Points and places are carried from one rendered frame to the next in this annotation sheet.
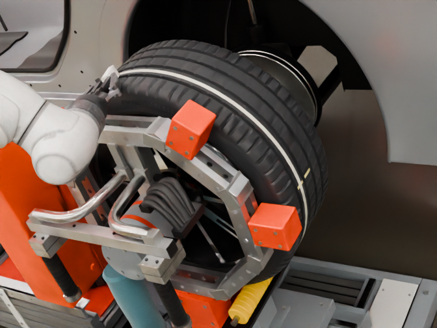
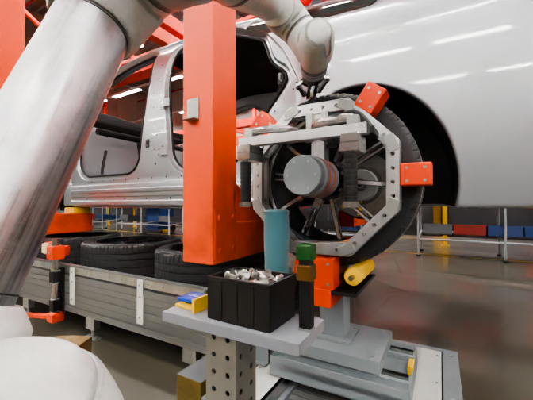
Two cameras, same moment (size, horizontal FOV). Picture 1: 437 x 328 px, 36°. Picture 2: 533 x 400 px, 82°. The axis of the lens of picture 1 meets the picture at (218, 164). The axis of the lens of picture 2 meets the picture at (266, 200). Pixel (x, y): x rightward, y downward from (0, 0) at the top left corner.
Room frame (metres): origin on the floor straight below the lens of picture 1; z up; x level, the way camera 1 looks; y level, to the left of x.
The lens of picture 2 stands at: (0.30, 0.59, 0.76)
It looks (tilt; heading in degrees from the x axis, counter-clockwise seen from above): 1 degrees up; 348
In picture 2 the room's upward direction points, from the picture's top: straight up
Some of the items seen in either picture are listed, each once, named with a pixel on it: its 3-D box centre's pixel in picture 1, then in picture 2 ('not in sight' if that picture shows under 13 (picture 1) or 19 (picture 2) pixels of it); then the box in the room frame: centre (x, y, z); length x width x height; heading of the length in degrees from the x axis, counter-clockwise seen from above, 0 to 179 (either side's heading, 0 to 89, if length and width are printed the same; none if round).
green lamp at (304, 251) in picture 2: not in sight; (306, 251); (1.02, 0.34, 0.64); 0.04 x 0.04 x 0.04; 49
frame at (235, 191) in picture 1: (162, 211); (320, 178); (1.35, 0.17, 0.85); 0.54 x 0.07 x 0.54; 49
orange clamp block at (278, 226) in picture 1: (274, 226); (416, 175); (1.15, -0.07, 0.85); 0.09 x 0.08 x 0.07; 49
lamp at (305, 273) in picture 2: not in sight; (306, 271); (1.02, 0.34, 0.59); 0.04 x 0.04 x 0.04; 49
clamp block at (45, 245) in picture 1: (51, 236); (250, 153); (1.31, 0.43, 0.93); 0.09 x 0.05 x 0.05; 139
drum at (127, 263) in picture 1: (147, 231); (312, 177); (1.30, 0.22, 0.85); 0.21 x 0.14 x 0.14; 139
